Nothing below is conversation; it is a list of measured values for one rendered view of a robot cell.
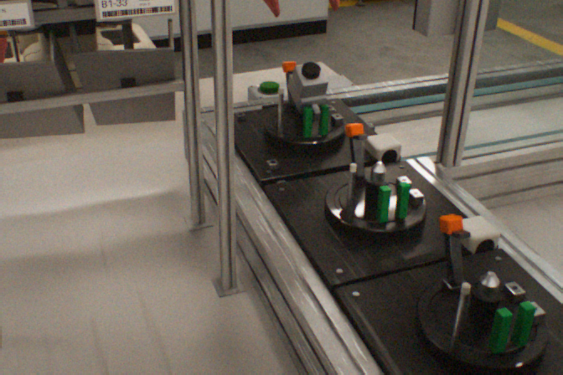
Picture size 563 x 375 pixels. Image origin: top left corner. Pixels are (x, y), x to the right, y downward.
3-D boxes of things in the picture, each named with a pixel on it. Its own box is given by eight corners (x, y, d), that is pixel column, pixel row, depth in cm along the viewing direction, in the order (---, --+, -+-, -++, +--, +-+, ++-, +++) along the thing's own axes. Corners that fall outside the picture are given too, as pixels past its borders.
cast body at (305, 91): (286, 87, 112) (291, 56, 107) (311, 83, 113) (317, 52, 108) (303, 124, 107) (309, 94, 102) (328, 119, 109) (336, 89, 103)
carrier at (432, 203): (264, 197, 100) (264, 121, 94) (405, 170, 108) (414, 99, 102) (331, 299, 81) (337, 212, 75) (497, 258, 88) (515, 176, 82)
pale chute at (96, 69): (95, 125, 112) (95, 100, 113) (176, 120, 114) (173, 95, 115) (69, 54, 85) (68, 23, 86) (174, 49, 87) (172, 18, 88)
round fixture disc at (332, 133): (251, 122, 118) (251, 112, 117) (325, 111, 122) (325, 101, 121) (280, 159, 106) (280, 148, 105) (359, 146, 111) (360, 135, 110)
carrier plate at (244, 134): (217, 125, 121) (216, 114, 120) (338, 106, 129) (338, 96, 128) (260, 192, 102) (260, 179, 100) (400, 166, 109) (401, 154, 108)
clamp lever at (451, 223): (443, 280, 77) (437, 216, 76) (457, 276, 77) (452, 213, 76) (462, 289, 73) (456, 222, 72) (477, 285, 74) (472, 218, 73)
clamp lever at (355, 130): (349, 177, 97) (344, 125, 96) (362, 174, 97) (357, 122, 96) (360, 180, 93) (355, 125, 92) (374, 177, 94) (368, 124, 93)
